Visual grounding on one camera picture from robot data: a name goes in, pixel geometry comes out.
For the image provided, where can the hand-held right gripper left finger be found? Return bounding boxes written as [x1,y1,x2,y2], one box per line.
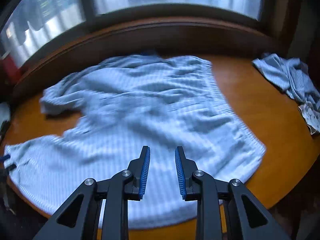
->
[32,145,151,240]

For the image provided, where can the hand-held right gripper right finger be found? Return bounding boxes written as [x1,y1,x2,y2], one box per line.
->
[174,146,292,240]

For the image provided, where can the wide-striped pants with grey cuffs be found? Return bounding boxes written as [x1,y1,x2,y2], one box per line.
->
[4,54,267,230]

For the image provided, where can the red box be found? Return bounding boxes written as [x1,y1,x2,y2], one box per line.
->
[0,55,22,85]

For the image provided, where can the wooden window sill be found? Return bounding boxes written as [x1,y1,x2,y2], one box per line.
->
[10,17,290,98]

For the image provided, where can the white star-print cloth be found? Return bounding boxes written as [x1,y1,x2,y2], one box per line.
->
[297,100,320,135]

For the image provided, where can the narrow-striped garment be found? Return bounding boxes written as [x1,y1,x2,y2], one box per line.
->
[252,53,320,105]

